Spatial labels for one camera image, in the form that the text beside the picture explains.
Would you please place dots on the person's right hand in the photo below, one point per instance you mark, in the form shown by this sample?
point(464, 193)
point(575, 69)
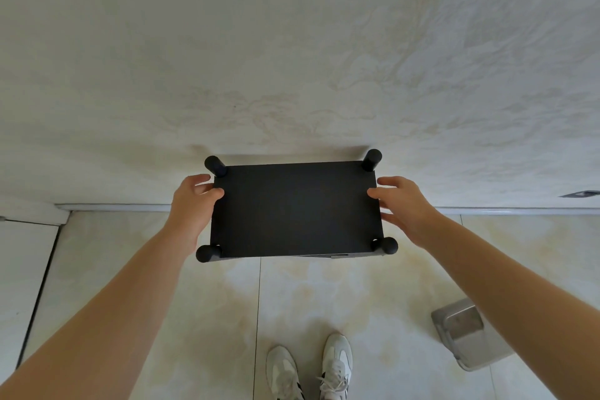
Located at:
point(410, 212)

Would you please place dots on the person's left hand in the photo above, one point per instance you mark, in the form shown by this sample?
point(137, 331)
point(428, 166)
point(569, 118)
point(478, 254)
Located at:
point(190, 212)

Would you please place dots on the person's right thumb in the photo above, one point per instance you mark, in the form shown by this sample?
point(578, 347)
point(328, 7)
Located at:
point(379, 193)

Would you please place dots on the person's left thumb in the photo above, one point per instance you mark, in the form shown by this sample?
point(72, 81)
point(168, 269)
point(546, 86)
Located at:
point(212, 194)

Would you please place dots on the black shelf rack with posts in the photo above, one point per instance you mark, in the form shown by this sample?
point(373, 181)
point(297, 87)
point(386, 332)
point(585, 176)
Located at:
point(295, 210)

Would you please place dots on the person's right forearm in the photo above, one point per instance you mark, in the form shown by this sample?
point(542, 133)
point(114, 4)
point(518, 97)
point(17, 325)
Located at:
point(506, 296)

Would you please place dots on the person's left forearm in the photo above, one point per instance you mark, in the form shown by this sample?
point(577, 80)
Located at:
point(103, 320)

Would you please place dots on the silver metal trash bin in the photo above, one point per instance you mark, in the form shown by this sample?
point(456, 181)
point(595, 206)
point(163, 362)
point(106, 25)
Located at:
point(468, 336)

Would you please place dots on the person's right white shoe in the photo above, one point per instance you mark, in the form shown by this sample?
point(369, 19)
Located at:
point(336, 364)

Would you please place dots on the person's white shoe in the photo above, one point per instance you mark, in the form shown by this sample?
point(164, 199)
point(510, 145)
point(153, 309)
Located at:
point(282, 374)
point(336, 364)

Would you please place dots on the person's left white shoe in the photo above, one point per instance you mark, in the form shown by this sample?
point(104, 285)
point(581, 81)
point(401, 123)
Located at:
point(282, 374)

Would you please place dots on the dark wall outlet plate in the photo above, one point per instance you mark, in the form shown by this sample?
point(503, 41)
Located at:
point(581, 194)

